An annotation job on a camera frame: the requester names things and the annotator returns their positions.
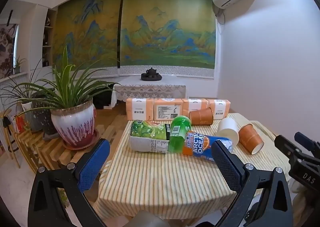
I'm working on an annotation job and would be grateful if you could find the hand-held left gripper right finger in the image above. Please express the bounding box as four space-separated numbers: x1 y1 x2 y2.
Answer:
211 140 293 227

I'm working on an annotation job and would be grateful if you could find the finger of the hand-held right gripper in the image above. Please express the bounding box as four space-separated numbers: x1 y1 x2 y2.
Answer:
294 131 320 159
274 135 303 159

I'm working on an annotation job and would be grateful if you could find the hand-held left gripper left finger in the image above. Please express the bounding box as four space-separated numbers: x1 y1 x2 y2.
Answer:
27 138 111 227

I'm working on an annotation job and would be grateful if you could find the orange paper cup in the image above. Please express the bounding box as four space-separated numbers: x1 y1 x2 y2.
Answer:
188 107 214 126
238 123 264 155

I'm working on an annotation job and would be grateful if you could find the white paper cup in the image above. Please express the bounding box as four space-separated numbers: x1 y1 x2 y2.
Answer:
216 117 240 147

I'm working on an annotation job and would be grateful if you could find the orange and blue soda bottle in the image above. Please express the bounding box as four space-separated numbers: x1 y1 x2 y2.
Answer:
182 130 234 164

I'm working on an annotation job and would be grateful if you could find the wooden slatted plant stand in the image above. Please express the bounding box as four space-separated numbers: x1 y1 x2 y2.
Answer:
14 109 132 174

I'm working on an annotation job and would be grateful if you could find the plant in white red pot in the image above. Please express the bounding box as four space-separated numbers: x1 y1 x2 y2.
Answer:
7 45 122 150

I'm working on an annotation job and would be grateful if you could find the green plastic bottle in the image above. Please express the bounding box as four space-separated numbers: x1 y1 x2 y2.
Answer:
168 115 192 154

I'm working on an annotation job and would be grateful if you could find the orange tissue pack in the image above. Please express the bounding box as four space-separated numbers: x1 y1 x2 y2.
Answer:
126 98 154 121
208 99 231 119
153 98 184 121
182 98 209 117

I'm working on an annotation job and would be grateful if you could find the green snack packet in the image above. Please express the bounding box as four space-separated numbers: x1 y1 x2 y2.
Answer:
129 120 172 154

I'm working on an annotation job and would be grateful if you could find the striped tablecloth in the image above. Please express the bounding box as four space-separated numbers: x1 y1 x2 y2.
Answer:
92 112 297 225

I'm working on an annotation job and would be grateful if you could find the dark bag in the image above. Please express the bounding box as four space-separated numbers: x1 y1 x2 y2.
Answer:
93 89 113 110

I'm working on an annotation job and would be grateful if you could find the plant in dark speckled pot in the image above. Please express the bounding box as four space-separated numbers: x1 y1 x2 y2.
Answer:
0 58 58 135

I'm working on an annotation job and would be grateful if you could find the wooden stool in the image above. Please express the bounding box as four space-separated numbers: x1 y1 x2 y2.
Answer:
0 110 21 169

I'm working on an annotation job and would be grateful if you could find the white lace tablecloth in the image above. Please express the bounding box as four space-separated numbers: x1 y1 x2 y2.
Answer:
111 77 187 108

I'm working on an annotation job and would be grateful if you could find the dark tea set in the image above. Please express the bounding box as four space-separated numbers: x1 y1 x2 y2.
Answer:
141 67 163 81

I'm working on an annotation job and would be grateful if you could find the small windowsill plant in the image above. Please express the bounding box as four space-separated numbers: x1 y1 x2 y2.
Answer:
13 55 26 75

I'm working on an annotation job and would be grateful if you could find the landscape wall painting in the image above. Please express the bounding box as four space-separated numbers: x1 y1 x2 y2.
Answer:
51 0 123 77
118 0 217 78

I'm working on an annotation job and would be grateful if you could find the wooden wall shelf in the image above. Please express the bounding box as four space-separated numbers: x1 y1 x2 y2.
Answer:
42 7 58 68

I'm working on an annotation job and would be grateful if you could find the red leaf wall picture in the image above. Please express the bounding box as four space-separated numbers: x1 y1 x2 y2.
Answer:
0 23 19 79

